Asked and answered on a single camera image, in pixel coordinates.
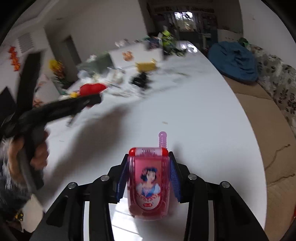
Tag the white box with bunny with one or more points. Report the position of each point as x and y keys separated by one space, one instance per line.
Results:
x=135 y=53

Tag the yellow flower plant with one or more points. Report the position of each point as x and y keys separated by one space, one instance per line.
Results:
x=58 y=71

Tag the person left hand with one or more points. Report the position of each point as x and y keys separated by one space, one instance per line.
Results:
x=38 y=160

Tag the black crumpled bag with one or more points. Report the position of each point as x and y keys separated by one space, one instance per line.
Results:
x=141 y=80

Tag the green tissue box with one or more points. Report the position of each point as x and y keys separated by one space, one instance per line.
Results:
x=96 y=64

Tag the red chinese knot decoration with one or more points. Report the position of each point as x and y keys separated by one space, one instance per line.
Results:
x=15 y=61

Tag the green frog toy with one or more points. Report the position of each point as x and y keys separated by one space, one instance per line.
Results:
x=168 y=43

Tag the small yellow box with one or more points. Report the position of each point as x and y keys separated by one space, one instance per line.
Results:
x=146 y=66

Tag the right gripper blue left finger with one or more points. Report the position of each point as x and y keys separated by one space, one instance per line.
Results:
x=122 y=173

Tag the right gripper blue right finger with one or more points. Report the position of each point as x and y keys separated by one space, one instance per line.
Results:
x=176 y=177

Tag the blue bean bag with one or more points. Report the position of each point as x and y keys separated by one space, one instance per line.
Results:
x=234 y=61

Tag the floral sofa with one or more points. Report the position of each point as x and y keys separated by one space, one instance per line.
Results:
x=274 y=76

